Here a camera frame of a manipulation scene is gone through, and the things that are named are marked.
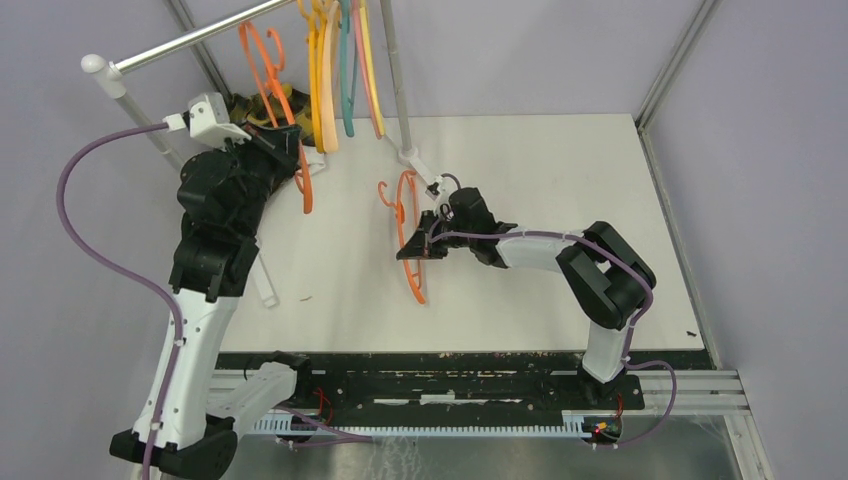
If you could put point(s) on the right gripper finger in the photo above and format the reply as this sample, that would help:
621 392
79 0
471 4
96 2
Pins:
418 247
428 226

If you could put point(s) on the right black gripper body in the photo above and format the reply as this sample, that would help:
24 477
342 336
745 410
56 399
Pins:
440 247

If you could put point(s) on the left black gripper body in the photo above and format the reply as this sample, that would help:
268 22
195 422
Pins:
261 162

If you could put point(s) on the amber plastic hanger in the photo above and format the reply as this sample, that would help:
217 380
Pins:
309 16
316 5

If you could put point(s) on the teal wire hanger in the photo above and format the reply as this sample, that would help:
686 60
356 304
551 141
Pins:
347 69

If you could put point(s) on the yellow plastic hanger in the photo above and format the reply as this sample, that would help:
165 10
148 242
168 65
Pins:
377 116

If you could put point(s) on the pink wire hanger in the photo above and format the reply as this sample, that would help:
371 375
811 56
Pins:
361 61

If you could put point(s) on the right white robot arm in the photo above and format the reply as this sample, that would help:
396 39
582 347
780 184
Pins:
610 281

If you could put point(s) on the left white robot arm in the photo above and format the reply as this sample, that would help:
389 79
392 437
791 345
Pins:
180 432

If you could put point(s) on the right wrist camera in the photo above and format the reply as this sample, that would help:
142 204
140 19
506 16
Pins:
441 187

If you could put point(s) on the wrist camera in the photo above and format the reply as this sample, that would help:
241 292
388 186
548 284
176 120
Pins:
207 122
441 187

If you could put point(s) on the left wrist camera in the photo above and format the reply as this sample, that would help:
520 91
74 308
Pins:
207 122

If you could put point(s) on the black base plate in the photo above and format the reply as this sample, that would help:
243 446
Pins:
496 389

